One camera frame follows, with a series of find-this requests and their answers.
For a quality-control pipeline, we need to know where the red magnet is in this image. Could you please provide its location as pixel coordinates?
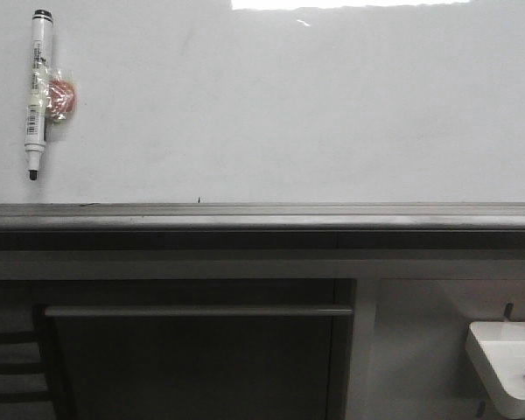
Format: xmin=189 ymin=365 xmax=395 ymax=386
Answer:
xmin=45 ymin=67 xmax=77 ymax=123

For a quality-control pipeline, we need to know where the grey aluminium marker tray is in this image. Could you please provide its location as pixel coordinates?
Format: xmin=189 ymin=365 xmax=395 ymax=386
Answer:
xmin=0 ymin=203 xmax=525 ymax=250

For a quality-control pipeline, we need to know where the white whiteboard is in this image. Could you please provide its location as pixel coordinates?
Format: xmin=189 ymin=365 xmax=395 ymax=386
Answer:
xmin=0 ymin=1 xmax=525 ymax=203

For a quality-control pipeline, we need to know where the white whiteboard marker pen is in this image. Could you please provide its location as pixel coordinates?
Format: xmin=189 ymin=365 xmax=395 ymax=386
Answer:
xmin=24 ymin=9 xmax=53 ymax=181

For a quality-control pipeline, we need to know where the dark grey panel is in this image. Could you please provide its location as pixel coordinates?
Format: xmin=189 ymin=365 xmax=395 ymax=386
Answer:
xmin=44 ymin=304 xmax=352 ymax=419

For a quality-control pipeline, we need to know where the dark slatted chair back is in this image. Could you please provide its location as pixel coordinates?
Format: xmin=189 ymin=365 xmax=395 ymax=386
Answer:
xmin=0 ymin=331 xmax=53 ymax=404

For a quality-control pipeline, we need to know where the white plastic tray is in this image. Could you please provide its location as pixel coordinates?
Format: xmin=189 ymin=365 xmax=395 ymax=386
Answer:
xmin=465 ymin=321 xmax=525 ymax=419

